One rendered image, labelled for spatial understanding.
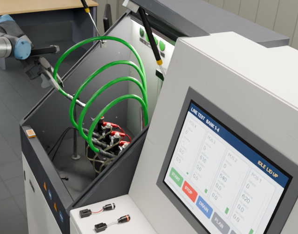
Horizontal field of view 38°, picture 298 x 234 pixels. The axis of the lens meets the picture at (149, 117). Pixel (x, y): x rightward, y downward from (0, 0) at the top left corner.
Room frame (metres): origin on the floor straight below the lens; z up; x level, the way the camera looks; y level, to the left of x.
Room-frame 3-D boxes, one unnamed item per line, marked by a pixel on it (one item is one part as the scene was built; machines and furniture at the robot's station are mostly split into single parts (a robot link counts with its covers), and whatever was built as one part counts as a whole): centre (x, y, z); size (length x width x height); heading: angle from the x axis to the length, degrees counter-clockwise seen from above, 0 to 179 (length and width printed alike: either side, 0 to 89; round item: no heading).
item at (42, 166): (1.42, 0.40, 0.87); 0.62 x 0.04 x 0.16; 31
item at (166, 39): (1.68, -0.03, 1.43); 0.54 x 0.03 x 0.02; 31
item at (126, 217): (1.05, 0.09, 0.99); 0.12 x 0.02 x 0.02; 123
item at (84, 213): (1.11, 0.15, 0.99); 0.12 x 0.02 x 0.02; 118
